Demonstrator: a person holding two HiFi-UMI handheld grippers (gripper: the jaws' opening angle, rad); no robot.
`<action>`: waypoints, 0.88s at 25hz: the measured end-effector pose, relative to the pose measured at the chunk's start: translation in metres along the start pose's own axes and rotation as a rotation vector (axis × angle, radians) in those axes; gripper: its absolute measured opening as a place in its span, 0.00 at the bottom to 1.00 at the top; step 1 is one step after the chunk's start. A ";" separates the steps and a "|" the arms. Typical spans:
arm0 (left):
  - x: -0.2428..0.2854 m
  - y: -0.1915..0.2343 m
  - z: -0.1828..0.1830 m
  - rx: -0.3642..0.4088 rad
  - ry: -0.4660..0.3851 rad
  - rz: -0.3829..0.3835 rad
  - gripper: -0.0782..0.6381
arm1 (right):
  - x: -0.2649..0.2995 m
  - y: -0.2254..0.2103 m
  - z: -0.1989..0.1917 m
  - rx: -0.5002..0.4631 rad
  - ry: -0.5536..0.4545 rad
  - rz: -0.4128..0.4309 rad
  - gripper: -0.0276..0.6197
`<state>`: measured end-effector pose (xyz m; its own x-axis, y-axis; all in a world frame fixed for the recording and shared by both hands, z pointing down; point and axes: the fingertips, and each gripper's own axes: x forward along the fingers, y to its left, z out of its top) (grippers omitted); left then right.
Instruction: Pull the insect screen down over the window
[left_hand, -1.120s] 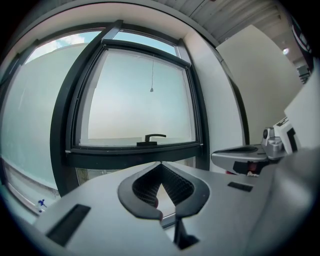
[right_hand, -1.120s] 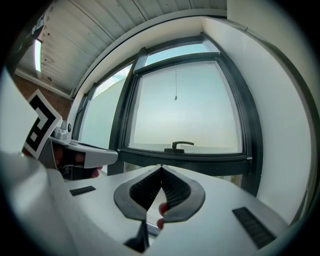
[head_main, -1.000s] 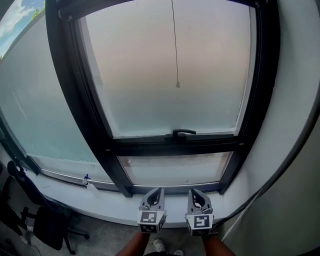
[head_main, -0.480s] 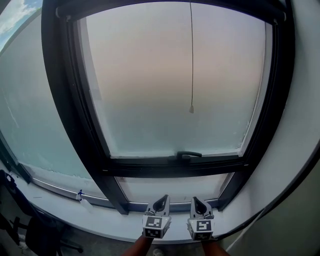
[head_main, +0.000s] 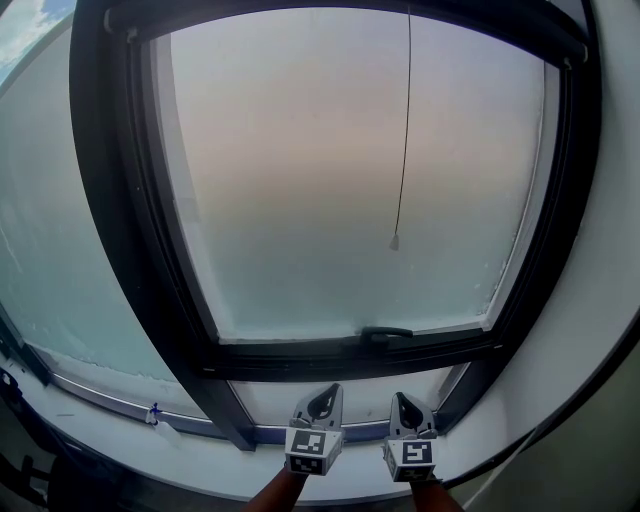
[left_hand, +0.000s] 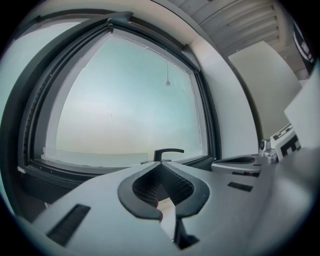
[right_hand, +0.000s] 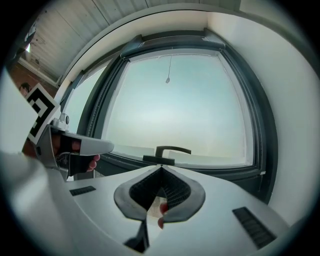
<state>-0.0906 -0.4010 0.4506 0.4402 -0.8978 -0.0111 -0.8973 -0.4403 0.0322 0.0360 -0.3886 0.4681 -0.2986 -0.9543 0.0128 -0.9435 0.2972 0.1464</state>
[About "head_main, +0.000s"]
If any clear spray bottle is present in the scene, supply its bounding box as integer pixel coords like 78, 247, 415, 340
143, 401, 182, 448

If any black window handle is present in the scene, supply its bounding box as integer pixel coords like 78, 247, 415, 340
344, 326, 415, 346

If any blind pull cord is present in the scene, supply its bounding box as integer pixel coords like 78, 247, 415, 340
388, 4, 414, 251

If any large frosted glass pane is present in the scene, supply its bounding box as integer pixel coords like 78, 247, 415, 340
0, 14, 209, 419

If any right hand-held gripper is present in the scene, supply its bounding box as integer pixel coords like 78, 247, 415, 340
382, 392, 439, 484

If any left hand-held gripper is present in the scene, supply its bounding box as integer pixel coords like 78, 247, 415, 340
283, 383, 346, 477

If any black window frame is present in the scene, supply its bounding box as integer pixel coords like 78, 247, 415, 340
0, 0, 606, 451

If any black equipment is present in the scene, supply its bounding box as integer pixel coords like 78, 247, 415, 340
0, 367, 26, 421

